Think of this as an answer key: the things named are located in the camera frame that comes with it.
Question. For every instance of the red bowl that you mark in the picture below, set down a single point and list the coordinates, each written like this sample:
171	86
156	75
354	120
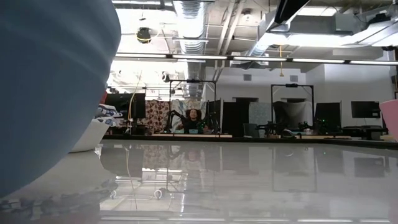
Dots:
103	98

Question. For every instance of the pink bowl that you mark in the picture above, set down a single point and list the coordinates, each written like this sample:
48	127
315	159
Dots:
390	119

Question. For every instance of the black background robot arm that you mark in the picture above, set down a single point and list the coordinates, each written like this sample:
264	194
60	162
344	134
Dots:
175	116

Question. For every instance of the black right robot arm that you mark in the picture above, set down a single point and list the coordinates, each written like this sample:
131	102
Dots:
290	9

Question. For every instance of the person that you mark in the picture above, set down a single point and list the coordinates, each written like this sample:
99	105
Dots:
192	119

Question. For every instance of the black divider panel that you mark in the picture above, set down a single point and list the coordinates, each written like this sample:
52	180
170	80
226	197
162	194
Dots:
235	115
214	113

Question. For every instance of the wooden background table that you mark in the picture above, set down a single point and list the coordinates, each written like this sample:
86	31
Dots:
191	135

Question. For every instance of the red patterned fabric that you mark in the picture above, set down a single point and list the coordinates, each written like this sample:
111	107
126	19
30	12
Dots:
157	115

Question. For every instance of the wide black monitor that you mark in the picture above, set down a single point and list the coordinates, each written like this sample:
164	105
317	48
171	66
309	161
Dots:
124	105

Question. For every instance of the long ceiling light strip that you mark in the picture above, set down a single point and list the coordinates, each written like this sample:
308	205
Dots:
258	58

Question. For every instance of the grey draped cloth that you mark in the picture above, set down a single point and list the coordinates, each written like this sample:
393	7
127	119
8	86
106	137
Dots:
292	109

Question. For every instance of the round black ceiling lamp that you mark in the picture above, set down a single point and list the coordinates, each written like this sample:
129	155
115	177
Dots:
144	35

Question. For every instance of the black screen panel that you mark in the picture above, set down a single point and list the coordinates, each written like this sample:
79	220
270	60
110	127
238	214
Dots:
328	113

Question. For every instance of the low black desk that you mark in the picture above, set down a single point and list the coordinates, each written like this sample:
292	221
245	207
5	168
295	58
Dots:
363	130

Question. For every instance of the black metal station frame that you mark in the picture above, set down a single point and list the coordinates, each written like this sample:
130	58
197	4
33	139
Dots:
192	81
292	85

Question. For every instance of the silver ribbed ventilation duct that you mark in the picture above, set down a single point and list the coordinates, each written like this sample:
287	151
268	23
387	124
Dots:
191	25

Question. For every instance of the silver smooth ventilation duct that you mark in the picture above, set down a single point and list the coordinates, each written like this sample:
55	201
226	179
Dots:
264	37

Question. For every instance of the black aluminium table frame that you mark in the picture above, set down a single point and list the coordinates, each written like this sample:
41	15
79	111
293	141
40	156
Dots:
357	143

